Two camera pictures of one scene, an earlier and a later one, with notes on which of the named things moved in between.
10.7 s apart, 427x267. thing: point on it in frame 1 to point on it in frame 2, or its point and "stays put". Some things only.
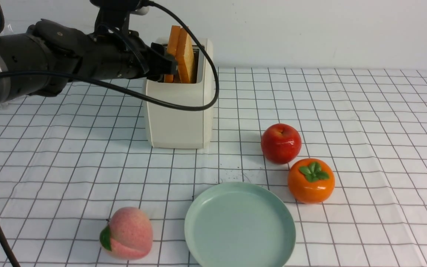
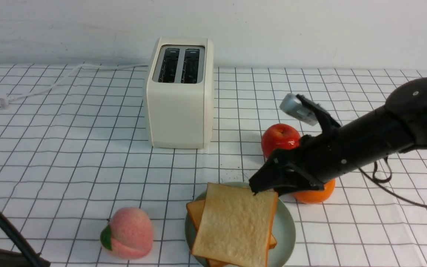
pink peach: [128, 235] stays put
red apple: [280, 143] stays put
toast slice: [172, 47] to [195, 210]
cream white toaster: [169, 127] stays put
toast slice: [185, 52] to [235, 224]
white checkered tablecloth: [360, 158] stays put
